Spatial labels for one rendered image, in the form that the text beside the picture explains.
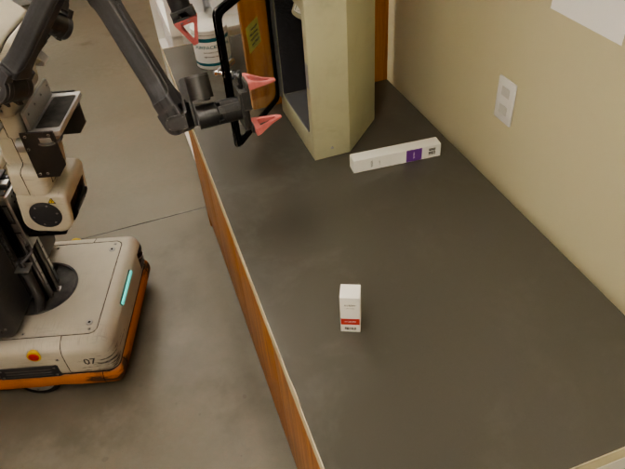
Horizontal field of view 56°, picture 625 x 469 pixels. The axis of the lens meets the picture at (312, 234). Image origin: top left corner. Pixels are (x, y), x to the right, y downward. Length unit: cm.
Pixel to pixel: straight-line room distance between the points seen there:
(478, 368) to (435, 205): 51
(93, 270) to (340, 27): 148
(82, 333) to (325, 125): 120
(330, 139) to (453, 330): 71
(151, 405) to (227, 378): 30
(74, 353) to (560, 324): 166
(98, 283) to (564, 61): 185
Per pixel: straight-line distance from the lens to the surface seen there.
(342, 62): 162
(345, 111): 169
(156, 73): 150
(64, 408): 253
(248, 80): 144
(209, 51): 230
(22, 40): 169
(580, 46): 136
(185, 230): 306
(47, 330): 241
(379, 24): 207
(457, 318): 130
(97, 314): 238
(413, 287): 135
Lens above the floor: 192
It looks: 41 degrees down
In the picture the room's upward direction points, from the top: 5 degrees counter-clockwise
